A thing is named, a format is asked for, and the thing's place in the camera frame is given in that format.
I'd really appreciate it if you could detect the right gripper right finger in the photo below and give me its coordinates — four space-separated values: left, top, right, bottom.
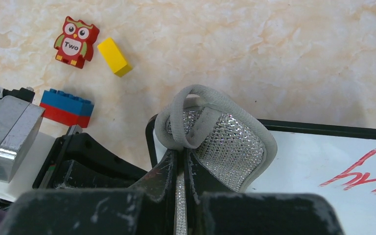
185 149 344 235

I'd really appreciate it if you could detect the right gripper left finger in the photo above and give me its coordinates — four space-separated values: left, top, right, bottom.
0 150 177 235

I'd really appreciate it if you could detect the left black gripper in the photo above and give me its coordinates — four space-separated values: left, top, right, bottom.
32 125 147 189

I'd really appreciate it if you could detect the small whiteboard with black frame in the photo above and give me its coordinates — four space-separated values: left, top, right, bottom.
145 113 376 235

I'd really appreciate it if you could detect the red and blue toy brick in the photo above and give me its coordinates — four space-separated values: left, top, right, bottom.
40 89 94 128

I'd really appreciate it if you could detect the yellow toy brick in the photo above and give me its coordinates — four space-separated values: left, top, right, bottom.
97 38 133 77

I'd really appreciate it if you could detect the red owl toy block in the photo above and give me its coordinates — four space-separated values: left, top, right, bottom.
53 16 100 69

